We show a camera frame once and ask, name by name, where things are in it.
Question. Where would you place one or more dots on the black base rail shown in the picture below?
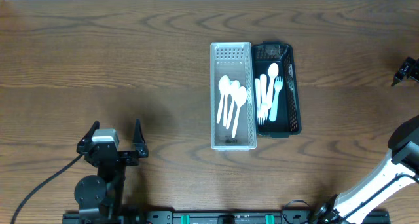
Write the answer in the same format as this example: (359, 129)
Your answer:
(168, 217)

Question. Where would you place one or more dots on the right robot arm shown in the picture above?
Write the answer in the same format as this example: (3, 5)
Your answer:
(398, 169)

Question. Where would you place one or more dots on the clear plastic basket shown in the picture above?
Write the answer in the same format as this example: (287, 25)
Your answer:
(234, 60)

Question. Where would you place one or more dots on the black plastic basket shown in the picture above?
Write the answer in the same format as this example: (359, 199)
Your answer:
(288, 120)

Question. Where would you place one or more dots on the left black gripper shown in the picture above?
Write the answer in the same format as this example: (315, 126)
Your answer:
(122, 155)

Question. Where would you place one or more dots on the white spoon group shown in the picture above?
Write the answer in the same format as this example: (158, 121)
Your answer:
(273, 71)

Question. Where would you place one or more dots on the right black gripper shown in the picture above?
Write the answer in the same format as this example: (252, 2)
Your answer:
(410, 69)

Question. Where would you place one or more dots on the white fork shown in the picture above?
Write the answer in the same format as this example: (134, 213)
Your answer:
(278, 85)
(258, 101)

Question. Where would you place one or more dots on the white fork tines down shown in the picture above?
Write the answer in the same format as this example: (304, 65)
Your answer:
(264, 105)

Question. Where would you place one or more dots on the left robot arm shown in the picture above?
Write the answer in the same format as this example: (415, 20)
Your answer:
(100, 196)

